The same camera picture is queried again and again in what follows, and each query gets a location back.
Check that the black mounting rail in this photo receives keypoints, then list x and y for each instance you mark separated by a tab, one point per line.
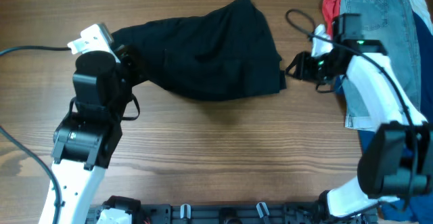
288	213

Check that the black shorts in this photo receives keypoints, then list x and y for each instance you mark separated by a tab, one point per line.
226	54

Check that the light denim shorts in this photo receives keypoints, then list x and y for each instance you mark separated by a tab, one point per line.
383	81

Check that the red garment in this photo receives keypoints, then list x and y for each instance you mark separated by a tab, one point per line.
330	10

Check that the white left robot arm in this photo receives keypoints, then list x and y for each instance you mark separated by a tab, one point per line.
85	140

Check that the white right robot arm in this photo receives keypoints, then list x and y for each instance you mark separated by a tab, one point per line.
398	162

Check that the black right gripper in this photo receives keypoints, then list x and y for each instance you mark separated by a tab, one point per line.
302	62

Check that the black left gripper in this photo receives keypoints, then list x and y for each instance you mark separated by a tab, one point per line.
128	59

